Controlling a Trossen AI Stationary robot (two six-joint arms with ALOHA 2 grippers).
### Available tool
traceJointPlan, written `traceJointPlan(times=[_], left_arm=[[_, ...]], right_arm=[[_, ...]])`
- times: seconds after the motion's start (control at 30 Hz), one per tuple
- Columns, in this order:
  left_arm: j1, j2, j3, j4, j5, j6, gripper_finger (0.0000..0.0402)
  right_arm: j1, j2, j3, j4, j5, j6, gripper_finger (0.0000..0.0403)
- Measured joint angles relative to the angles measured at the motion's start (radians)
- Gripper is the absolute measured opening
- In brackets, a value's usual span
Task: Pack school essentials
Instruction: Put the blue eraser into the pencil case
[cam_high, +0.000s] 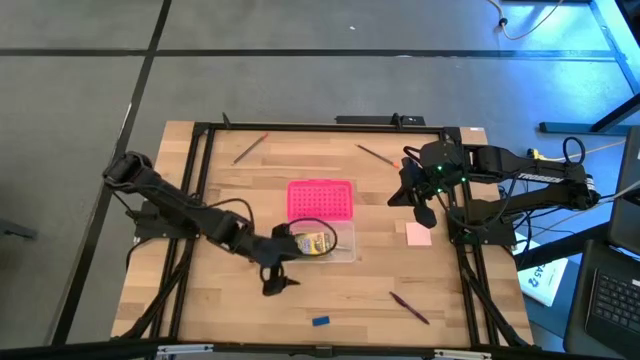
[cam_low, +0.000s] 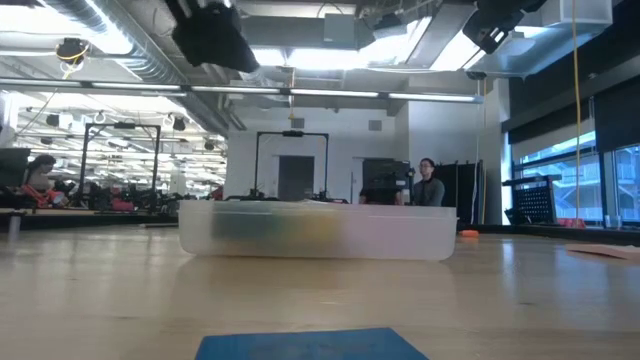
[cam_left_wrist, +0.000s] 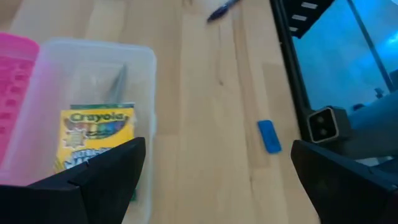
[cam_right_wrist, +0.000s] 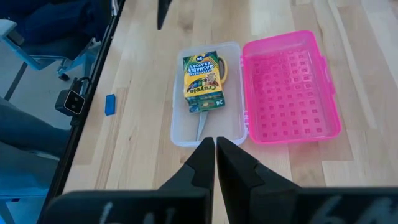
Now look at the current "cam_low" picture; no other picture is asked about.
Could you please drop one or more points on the grey wall speaker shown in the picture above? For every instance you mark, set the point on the grey wall speaker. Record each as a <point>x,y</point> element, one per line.
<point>375,125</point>
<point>298,123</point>

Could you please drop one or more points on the dark background table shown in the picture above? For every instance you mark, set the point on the dark background table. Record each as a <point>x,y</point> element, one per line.
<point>100,219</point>

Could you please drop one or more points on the small red object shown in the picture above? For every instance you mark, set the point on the small red object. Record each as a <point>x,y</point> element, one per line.
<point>570,223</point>

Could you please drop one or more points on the black pegboard cart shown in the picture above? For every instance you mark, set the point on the black pegboard cart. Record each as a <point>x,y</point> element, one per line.
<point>535,202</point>

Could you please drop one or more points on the grey door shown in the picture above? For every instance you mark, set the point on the grey door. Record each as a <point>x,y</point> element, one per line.
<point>296,177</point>

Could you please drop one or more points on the black aluminium table frame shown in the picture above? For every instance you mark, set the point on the black aluminium table frame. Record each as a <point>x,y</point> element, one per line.
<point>550,235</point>

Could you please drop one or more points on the blue pencil case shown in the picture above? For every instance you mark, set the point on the blue pencil case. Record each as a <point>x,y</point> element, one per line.
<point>310,347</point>

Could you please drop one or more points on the grey cylinder post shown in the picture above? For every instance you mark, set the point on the grey cylinder post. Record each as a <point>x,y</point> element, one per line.
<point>14,225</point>

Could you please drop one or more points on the red bag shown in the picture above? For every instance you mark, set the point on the red bag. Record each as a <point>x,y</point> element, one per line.
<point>122,205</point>

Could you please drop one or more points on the person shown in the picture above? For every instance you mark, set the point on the person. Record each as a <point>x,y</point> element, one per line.
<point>372,196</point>
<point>429,192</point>
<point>39,175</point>

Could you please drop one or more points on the clear plastic cup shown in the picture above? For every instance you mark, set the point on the clear plastic cup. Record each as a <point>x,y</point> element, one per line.
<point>613,222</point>

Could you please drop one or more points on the black partition panel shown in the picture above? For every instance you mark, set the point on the black partition panel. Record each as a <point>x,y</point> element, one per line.
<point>460,192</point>

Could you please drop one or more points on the yellow green crayon box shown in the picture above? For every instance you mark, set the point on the yellow green crayon box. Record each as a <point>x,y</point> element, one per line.
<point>260,230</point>

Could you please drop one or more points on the grey ceiling junction box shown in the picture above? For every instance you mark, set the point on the grey ceiling junction box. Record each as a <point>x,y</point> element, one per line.
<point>340,30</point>

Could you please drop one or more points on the black pendant lamp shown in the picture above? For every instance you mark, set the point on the black pendant lamp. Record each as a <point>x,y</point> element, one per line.
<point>179,124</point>

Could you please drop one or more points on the black dome camera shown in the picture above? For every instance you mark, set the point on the black dome camera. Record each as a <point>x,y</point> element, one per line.
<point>476,75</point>

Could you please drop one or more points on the black monitor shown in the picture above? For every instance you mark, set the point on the black monitor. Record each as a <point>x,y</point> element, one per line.
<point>14,167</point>
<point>385,167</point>

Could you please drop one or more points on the pale pink sticky note pad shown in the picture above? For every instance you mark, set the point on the pale pink sticky note pad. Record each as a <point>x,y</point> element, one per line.
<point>607,251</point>

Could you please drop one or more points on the orange marker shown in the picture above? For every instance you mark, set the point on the orange marker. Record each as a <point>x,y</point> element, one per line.
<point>470,233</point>

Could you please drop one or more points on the long ceiling light strip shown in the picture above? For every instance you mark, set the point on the long ceiling light strip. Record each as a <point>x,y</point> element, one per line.
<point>330,93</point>

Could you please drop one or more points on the clear plastic container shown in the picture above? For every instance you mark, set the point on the clear plastic container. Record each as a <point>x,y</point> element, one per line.
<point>390,235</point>

